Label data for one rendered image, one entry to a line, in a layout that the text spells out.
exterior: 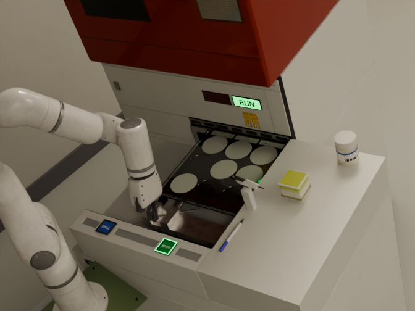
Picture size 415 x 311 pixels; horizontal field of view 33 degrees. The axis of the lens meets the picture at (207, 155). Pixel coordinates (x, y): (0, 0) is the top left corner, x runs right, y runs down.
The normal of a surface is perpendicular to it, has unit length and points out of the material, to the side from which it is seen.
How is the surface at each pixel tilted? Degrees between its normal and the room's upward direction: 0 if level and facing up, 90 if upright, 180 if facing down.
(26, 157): 90
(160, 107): 90
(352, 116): 90
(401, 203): 0
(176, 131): 90
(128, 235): 0
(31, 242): 65
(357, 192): 0
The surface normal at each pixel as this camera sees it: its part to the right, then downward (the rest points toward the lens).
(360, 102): 0.81, 0.18
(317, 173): -0.26, -0.74
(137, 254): -0.52, 0.65
